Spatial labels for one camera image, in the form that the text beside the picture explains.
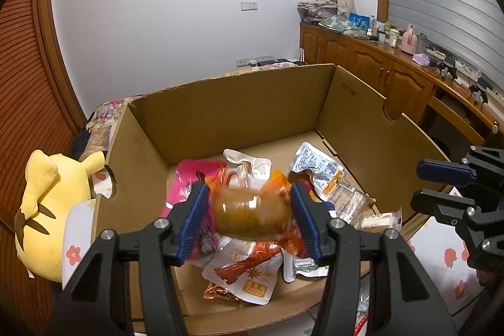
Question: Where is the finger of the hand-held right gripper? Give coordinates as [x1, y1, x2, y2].
[410, 188, 504, 270]
[416, 146, 504, 199]

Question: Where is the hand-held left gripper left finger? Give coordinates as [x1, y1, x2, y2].
[45, 182, 209, 336]

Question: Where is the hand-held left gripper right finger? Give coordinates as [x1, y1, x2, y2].
[290, 180, 459, 336]

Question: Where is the pink snack packet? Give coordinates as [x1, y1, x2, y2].
[163, 158, 229, 262]

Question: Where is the orange packet with brown snack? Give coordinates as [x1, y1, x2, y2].
[207, 150, 310, 258]

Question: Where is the small clear-wrapped white bar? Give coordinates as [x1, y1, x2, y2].
[359, 207, 403, 231]

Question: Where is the silver printed snack packet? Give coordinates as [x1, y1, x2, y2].
[290, 142, 345, 203]

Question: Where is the white chicken foot snack packet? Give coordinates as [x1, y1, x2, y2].
[202, 239, 285, 306]

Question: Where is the brown cardboard box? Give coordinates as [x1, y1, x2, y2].
[91, 62, 453, 336]

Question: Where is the white packet with barcode label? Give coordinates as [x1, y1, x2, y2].
[281, 253, 330, 282]

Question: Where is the clear-wrapped pale pastry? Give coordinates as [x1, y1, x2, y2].
[329, 180, 375, 230]

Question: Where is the white strawberry print blanket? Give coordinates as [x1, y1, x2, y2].
[61, 171, 487, 336]

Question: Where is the black gadget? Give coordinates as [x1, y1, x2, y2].
[470, 79, 491, 106]
[436, 58, 458, 80]

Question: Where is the pink thermos bottle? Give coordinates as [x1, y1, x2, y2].
[401, 25, 419, 54]

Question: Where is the wooden cabinet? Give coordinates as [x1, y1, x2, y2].
[299, 23, 504, 148]

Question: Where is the yellow plush toy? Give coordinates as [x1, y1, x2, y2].
[14, 149, 107, 283]

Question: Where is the blue box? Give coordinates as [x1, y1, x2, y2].
[348, 12, 373, 28]

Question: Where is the floral cloth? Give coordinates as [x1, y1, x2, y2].
[318, 15, 356, 34]

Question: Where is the wooden slatted wardrobe door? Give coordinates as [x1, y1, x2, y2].
[0, 0, 88, 336]

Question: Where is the stack of magazines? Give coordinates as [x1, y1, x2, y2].
[297, 0, 339, 24]

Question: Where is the white wall socket strip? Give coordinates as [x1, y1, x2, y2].
[235, 54, 275, 67]

